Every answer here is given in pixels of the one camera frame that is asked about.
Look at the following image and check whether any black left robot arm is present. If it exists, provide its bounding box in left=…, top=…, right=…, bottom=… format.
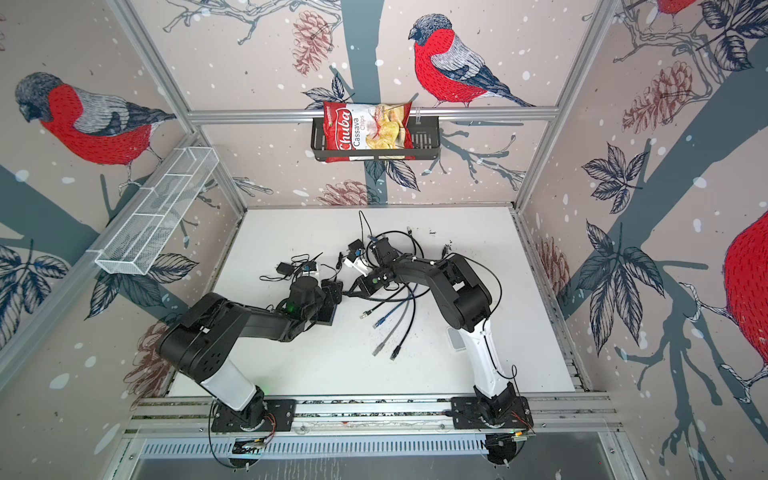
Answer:
left=155, top=276, right=343, bottom=432

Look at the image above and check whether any white wire mesh shelf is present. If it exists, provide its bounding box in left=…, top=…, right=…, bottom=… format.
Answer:
left=95, top=146, right=219, bottom=275

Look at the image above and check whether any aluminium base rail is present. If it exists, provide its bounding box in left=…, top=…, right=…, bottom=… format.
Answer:
left=118, top=392, right=622, bottom=468

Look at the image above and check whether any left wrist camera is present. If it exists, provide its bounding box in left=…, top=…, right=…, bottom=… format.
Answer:
left=296, top=252, right=322, bottom=277

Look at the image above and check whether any black power adapter with cable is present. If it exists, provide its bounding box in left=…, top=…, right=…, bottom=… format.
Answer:
left=259, top=254, right=337, bottom=283

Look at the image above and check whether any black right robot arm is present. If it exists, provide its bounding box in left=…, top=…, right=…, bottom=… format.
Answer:
left=360, top=236, right=517, bottom=425

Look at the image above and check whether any grey ethernet cable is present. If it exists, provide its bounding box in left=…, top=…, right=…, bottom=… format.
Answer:
left=371, top=299, right=415, bottom=355

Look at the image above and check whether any red cassava chips bag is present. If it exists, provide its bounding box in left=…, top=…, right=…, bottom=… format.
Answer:
left=322, top=102, right=413, bottom=163

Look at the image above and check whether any black braided ethernet cable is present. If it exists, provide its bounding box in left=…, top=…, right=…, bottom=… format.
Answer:
left=389, top=226, right=428, bottom=360

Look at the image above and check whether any small black plug adapter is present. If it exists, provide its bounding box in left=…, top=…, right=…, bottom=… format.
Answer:
left=348, top=239, right=365, bottom=257

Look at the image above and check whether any blue ethernet cable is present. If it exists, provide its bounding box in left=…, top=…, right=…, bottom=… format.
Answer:
left=373, top=284, right=421, bottom=328

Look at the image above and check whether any black network switch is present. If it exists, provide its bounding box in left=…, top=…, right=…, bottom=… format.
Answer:
left=314, top=299, right=337, bottom=326

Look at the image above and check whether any black wall basket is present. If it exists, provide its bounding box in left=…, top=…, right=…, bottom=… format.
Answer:
left=310, top=116, right=441, bottom=163

